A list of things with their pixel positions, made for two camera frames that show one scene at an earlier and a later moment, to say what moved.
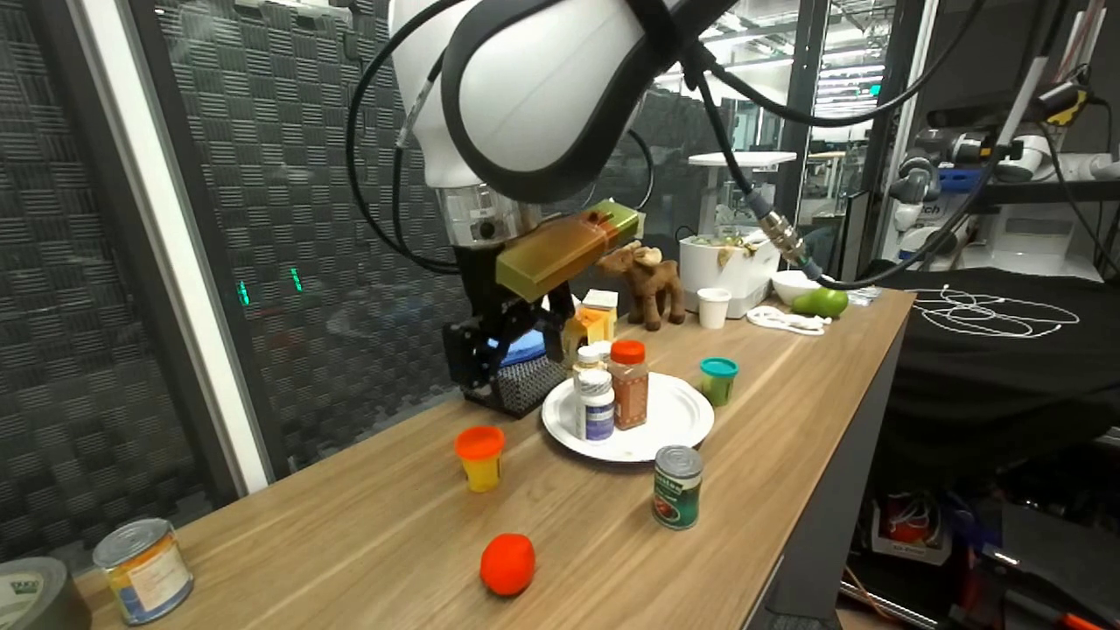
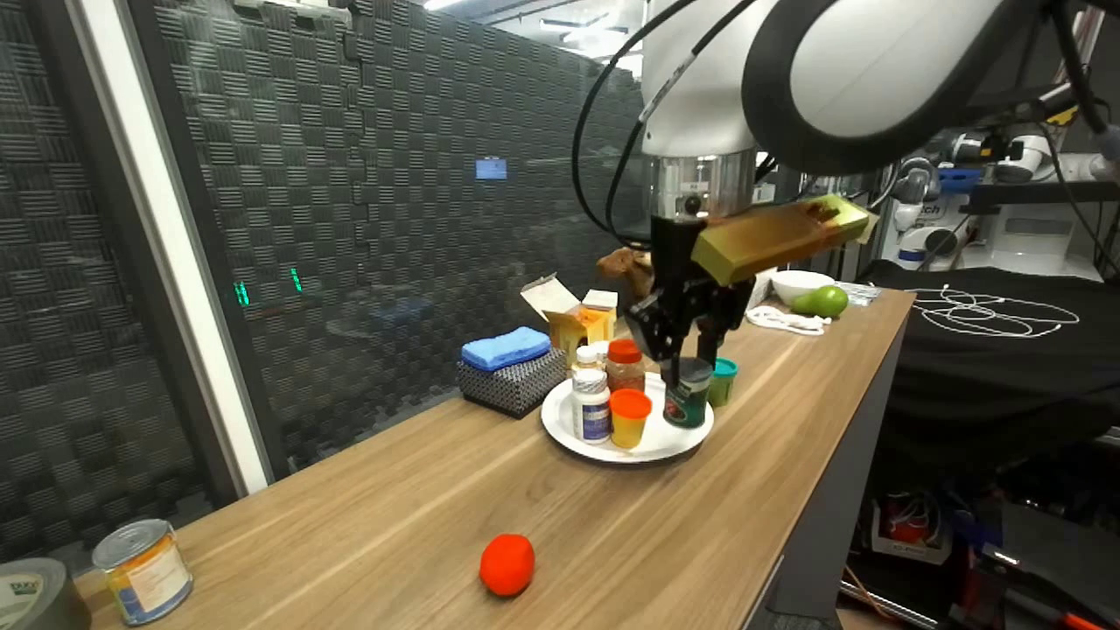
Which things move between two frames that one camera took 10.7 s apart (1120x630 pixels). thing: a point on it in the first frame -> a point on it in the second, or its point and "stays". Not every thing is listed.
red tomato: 507,562 stays
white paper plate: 672,417 stays
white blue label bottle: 596,405 stays
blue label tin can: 144,569 stays
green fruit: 821,303 stays
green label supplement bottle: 590,355 stays
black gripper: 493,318 -> 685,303
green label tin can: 676,483 -> 685,405
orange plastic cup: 480,452 -> 626,413
